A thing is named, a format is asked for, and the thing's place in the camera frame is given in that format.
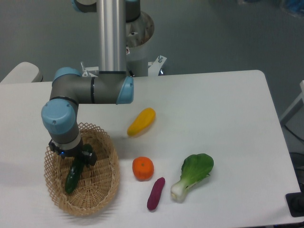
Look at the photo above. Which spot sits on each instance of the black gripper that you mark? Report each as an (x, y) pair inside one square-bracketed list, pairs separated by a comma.
[(73, 149)]

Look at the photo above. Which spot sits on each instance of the orange tangerine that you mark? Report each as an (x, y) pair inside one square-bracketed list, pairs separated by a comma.
[(143, 168)]

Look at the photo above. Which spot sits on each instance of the purple sweet potato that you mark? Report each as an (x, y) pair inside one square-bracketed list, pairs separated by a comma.
[(155, 195)]

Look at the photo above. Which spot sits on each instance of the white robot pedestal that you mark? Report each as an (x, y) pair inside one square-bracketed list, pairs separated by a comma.
[(138, 34)]

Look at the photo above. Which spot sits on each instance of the white chair back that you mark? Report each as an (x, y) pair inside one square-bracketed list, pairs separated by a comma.
[(24, 72)]

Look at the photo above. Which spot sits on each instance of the white metal base frame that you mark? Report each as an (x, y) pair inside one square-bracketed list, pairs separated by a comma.
[(156, 65)]

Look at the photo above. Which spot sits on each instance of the green bok choy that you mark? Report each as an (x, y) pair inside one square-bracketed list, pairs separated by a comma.
[(194, 169)]

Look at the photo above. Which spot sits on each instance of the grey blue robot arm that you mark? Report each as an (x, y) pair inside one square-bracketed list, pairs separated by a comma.
[(110, 85)]

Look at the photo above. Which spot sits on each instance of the green cucumber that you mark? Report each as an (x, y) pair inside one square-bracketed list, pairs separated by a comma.
[(76, 169)]

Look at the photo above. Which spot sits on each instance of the yellow mango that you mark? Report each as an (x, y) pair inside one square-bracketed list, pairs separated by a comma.
[(144, 120)]

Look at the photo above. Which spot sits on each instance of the white furniture leg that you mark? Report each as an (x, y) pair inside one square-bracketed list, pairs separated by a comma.
[(294, 107)]

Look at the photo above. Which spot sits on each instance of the black device at edge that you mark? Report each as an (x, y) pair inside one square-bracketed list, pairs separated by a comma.
[(295, 203)]

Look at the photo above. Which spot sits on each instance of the woven wicker basket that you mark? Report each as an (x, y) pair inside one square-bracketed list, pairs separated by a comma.
[(97, 185)]

